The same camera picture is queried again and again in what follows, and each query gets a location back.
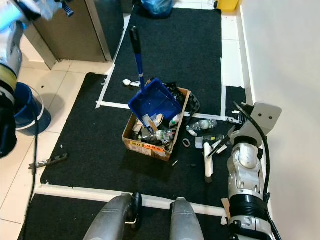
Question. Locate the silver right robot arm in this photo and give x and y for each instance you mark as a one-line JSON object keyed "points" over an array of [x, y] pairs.
{"points": [[247, 160]]}

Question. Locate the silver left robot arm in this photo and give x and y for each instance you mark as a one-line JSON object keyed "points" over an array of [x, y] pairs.
{"points": [[7, 45]]}

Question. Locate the black floor mat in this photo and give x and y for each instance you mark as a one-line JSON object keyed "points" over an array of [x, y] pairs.
{"points": [[180, 50], [90, 135], [60, 220]]}

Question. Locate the clear lying plastic bottle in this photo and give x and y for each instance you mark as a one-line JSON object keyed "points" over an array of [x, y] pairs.
{"points": [[202, 125]]}

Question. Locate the black plastic bag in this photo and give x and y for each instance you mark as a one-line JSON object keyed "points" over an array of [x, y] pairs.
{"points": [[189, 97]]}

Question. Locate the blue plastic bucket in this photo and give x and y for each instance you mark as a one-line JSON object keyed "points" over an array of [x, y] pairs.
{"points": [[35, 112]]}

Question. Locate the long cardboard strip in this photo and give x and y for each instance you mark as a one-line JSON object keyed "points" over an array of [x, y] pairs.
{"points": [[225, 207]]}

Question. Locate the cardboard box of rubbish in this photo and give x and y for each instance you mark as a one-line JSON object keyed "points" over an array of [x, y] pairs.
{"points": [[147, 147]]}

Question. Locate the black flat strip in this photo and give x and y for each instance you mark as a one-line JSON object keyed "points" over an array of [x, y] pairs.
{"points": [[52, 160]]}

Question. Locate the grey right robot leg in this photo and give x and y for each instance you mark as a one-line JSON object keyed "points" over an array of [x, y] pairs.
{"points": [[186, 220]]}

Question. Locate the grey robot leg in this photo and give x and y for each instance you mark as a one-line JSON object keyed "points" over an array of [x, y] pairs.
{"points": [[186, 220], [110, 220]]}

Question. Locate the small white plastic object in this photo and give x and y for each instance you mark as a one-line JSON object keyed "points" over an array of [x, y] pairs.
{"points": [[127, 82]]}

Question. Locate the yellow plastic bin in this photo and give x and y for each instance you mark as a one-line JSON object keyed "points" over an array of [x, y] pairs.
{"points": [[226, 5]]}

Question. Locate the long white tape strip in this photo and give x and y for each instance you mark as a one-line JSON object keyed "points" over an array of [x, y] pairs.
{"points": [[70, 191]]}

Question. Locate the grey metal cabinet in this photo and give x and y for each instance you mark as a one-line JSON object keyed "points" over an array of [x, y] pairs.
{"points": [[75, 40]]}

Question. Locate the blue plastic bag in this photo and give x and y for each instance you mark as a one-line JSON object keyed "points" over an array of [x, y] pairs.
{"points": [[156, 6]]}

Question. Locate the grey left robot leg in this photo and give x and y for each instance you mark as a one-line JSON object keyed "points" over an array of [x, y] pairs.
{"points": [[110, 220]]}

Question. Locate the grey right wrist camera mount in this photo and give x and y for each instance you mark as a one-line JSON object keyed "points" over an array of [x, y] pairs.
{"points": [[265, 117]]}

